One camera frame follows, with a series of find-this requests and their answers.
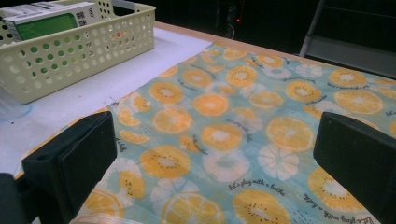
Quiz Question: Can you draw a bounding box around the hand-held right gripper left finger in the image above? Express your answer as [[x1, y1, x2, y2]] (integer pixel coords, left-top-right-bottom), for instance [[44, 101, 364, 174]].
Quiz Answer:
[[21, 111, 118, 224]]

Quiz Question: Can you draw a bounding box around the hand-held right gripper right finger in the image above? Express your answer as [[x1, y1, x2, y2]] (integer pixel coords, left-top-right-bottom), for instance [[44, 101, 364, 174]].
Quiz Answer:
[[312, 111, 396, 224]]

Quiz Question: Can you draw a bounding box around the pale yellow perforated basket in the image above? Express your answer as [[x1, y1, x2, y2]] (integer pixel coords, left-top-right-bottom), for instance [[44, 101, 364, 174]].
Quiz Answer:
[[0, 0, 157, 105]]

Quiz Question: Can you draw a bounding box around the green and white box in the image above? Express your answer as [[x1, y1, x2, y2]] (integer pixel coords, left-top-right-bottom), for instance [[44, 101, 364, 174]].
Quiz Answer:
[[3, 2, 102, 43]]

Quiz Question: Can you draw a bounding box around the orange slice print cloth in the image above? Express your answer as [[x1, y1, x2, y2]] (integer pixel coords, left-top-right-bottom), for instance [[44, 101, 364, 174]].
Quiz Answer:
[[13, 40, 396, 224]]

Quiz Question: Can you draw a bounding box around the grey metal stand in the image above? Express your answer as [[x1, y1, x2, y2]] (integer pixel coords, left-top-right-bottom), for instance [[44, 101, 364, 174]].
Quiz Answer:
[[298, 0, 396, 78]]

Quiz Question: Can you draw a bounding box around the black device with red light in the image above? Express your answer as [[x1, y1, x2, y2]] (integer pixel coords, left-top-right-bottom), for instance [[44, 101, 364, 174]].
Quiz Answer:
[[218, 0, 247, 41]]

